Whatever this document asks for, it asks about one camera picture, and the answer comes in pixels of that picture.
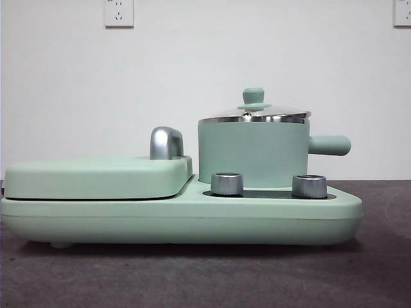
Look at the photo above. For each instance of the glass pot lid green knob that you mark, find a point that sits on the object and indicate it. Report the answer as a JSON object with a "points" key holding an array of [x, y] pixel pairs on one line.
{"points": [[253, 96]]}

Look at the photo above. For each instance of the silver control knob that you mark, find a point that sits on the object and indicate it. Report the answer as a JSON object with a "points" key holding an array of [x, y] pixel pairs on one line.
{"points": [[309, 186], [226, 184]]}

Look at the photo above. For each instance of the green breakfast machine base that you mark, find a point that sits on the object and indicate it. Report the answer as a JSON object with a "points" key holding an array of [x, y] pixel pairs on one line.
{"points": [[192, 221]]}

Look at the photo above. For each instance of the white wall socket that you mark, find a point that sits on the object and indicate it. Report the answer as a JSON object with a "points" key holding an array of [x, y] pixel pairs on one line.
{"points": [[118, 13], [403, 13]]}

